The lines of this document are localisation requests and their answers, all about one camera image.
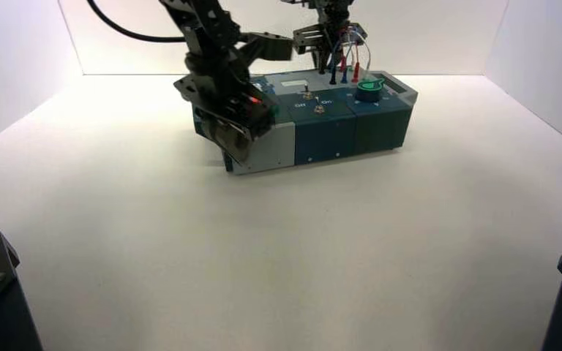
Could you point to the blue and grey task box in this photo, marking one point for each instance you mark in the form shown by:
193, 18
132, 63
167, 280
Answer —
324, 138

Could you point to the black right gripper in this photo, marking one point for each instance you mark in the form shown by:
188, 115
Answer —
310, 39

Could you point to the metal toggle switch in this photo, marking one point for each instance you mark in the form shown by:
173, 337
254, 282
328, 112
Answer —
318, 110
305, 90

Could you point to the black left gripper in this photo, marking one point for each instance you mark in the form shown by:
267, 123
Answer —
223, 97

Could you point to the red push button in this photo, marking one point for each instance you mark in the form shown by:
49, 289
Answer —
254, 100

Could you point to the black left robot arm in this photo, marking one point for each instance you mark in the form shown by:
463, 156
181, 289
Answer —
203, 29

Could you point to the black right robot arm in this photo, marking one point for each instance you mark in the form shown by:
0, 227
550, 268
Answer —
332, 12

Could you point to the black and green rotary knob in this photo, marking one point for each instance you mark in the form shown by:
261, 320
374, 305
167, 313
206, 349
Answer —
369, 92

